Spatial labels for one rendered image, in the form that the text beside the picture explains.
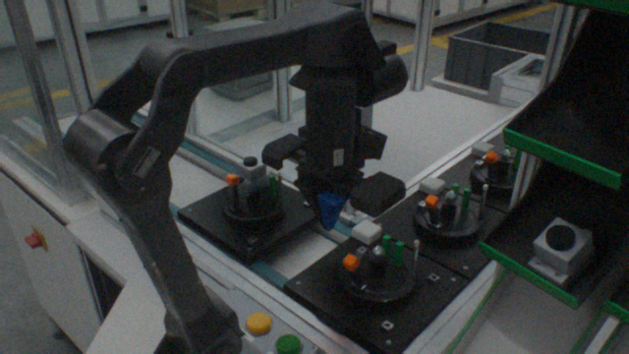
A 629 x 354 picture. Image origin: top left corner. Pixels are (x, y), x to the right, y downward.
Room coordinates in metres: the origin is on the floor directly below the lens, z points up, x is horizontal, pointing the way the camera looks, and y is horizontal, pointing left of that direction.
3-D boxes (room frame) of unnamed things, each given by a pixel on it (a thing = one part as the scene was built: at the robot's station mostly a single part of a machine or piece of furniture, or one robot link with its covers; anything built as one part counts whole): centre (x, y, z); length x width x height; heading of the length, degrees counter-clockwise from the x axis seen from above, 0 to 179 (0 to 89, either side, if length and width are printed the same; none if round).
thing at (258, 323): (0.63, 0.09, 0.96); 0.04 x 0.04 x 0.02
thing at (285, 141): (0.55, -0.02, 1.33); 0.19 x 0.06 x 0.08; 47
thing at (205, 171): (0.95, 0.09, 0.91); 0.84 x 0.28 x 0.10; 47
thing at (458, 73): (2.65, -1.05, 0.73); 0.62 x 0.42 x 0.23; 47
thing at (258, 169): (0.96, 0.13, 1.06); 0.08 x 0.04 x 0.07; 137
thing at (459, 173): (1.08, -0.45, 1.01); 0.24 x 0.24 x 0.13; 47
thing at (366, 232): (0.72, -0.11, 1.01); 0.24 x 0.24 x 0.13; 47
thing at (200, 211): (0.96, 0.13, 0.96); 0.24 x 0.24 x 0.02; 47
